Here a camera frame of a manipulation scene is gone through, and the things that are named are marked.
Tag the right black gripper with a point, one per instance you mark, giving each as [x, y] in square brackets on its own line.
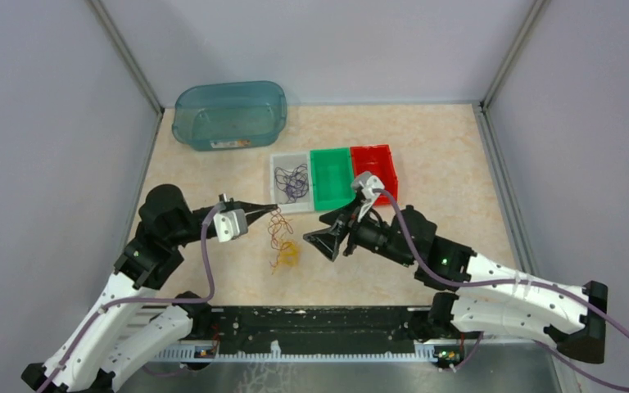
[328, 240]

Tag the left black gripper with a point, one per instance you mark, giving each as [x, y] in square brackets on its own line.
[260, 210]

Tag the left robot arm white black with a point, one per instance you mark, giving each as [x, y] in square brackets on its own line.
[129, 324]

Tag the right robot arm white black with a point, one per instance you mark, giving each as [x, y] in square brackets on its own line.
[474, 293]

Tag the white plastic bin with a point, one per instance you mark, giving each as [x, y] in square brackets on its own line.
[291, 183]

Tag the green plastic bin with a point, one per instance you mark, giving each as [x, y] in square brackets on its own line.
[332, 175]

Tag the red plastic bin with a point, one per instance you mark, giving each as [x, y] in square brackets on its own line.
[378, 160]

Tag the teal transparent plastic tub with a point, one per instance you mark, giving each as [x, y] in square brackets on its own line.
[230, 116]

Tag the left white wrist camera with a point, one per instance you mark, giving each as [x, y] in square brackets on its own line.
[230, 225]

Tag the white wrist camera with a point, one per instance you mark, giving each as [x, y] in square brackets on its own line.
[364, 186]
[230, 225]

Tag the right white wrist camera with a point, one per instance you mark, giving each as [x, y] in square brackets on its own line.
[364, 186]

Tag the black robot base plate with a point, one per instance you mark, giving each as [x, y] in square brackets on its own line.
[336, 330]

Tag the white slotted cable duct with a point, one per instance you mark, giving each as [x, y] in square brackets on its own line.
[190, 354]

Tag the left aluminium frame post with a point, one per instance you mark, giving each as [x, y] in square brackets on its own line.
[123, 51]

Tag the aluminium frame post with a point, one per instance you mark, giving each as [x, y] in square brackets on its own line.
[123, 51]
[517, 46]

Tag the right aluminium frame post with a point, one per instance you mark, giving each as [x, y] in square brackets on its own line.
[517, 46]

